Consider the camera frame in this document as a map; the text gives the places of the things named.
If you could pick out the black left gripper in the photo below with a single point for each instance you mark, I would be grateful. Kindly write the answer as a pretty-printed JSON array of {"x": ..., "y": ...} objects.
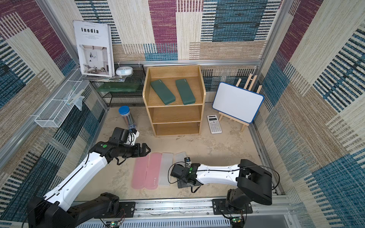
[{"x": 138, "y": 153}]

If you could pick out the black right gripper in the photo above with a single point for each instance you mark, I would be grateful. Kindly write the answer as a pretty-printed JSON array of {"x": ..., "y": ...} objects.
[{"x": 177, "y": 172}]

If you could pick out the pink pencil case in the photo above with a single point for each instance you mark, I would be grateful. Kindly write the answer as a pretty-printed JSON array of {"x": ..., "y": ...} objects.
[
  {"x": 153, "y": 170},
  {"x": 139, "y": 173}
]

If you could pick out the green pencil case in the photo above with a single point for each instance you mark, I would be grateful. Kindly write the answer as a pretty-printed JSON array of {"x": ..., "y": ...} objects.
[
  {"x": 164, "y": 93},
  {"x": 185, "y": 92}
]

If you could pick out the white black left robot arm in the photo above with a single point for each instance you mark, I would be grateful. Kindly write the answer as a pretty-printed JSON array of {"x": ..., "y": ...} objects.
[{"x": 55, "y": 209}]

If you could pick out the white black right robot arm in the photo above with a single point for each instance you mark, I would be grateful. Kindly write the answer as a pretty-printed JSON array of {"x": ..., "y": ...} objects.
[{"x": 252, "y": 182}]

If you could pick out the clear pencil tube blue label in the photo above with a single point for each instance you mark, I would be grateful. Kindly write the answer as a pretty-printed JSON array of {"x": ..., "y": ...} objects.
[{"x": 125, "y": 112}]

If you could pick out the wooden three-tier shelf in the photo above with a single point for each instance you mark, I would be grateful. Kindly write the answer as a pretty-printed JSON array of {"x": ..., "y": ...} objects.
[{"x": 176, "y": 117}]

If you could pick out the white calculator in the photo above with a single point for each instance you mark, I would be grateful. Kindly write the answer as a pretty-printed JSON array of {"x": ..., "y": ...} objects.
[{"x": 214, "y": 124}]

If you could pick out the wooden easel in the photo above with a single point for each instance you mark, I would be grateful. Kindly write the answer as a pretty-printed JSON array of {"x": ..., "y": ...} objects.
[{"x": 245, "y": 85}]

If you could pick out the green tray on rack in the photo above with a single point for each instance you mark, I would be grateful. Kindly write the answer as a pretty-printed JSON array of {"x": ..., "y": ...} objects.
[{"x": 118, "y": 87}]

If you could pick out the white round device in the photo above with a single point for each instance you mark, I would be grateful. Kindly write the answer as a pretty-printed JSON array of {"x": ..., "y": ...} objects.
[{"x": 124, "y": 71}]

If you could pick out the Inedia magazine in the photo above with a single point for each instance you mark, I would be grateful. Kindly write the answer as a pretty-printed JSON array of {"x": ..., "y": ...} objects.
[{"x": 94, "y": 45}]

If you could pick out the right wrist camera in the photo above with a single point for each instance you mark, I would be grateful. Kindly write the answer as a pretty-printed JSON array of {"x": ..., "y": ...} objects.
[{"x": 187, "y": 162}]

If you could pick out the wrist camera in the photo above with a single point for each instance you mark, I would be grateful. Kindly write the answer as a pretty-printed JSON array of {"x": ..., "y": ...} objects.
[
  {"x": 124, "y": 136},
  {"x": 187, "y": 162}
]

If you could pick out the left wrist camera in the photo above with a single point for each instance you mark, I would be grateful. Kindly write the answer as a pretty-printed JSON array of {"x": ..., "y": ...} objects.
[{"x": 124, "y": 136}]

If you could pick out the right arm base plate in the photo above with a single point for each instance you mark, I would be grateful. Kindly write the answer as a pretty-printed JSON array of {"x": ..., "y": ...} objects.
[{"x": 223, "y": 207}]

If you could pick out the black wire mesh rack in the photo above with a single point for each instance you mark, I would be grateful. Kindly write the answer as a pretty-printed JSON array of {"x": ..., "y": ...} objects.
[{"x": 128, "y": 93}]

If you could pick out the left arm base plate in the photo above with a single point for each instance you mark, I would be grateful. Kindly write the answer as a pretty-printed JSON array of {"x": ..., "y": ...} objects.
[{"x": 126, "y": 209}]

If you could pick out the aluminium front rail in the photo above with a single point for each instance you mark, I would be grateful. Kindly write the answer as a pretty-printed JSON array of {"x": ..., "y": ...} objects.
[{"x": 198, "y": 213}]

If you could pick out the small whiteboard blue frame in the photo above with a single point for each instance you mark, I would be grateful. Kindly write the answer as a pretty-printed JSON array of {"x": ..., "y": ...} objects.
[{"x": 238, "y": 102}]

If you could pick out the white wire basket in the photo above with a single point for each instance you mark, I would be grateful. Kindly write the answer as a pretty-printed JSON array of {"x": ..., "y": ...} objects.
[{"x": 58, "y": 108}]

